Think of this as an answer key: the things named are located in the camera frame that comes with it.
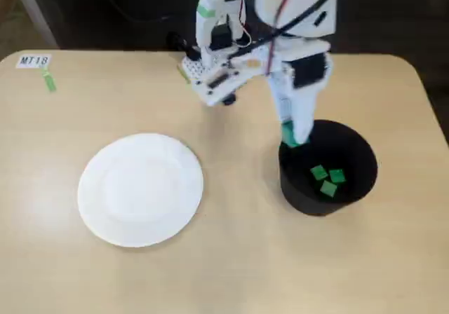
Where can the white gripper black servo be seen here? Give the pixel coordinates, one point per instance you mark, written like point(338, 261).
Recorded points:
point(304, 112)

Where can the green cube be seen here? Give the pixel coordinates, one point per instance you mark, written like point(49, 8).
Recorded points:
point(318, 172)
point(288, 135)
point(336, 175)
point(328, 188)

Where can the white paper plate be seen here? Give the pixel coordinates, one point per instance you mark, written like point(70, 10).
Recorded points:
point(140, 191)

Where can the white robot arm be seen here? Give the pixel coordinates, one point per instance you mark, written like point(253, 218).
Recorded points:
point(298, 16)

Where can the green tape strip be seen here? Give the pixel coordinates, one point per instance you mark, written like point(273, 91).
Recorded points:
point(48, 80)

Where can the white wrist camera board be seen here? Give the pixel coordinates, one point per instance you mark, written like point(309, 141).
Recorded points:
point(228, 81)

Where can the white metal post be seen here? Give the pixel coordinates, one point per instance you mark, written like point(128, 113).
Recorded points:
point(35, 12)

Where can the white MT18 label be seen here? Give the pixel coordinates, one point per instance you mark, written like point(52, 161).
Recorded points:
point(33, 61)

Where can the black pot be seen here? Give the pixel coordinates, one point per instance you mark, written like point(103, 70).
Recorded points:
point(301, 198)

